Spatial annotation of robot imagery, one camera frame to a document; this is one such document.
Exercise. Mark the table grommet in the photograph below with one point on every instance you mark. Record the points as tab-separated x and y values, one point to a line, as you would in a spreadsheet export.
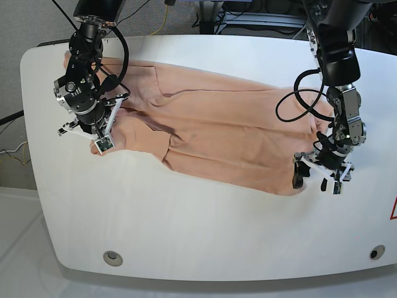
377	252
112	258

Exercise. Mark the metal stand base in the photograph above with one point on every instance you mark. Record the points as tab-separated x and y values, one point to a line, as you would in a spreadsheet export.
214	16

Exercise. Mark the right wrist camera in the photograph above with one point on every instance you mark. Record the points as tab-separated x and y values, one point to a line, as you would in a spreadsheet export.
104	144

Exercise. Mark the peach orange T-shirt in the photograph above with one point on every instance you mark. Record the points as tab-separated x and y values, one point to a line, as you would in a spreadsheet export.
214	126

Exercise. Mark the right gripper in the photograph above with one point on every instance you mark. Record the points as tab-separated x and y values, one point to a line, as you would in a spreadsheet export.
96	122

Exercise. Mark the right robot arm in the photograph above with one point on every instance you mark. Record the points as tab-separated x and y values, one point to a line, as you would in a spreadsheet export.
87	90

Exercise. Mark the red warning sticker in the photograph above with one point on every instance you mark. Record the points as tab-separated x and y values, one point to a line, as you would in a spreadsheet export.
394	211

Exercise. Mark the left table grommet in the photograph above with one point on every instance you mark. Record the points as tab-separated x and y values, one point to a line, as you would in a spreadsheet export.
112	258

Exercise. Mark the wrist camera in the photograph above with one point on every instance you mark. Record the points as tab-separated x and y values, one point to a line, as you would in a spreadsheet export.
104	144
337	187

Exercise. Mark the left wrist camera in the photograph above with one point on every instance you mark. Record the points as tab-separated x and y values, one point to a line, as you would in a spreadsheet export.
337	187

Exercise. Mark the right table grommet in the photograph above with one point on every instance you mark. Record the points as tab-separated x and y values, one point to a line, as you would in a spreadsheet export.
377	252

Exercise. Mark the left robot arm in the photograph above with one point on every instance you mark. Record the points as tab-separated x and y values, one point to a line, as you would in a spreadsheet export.
331	32

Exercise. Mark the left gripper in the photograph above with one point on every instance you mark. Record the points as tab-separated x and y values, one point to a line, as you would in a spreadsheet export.
328	165

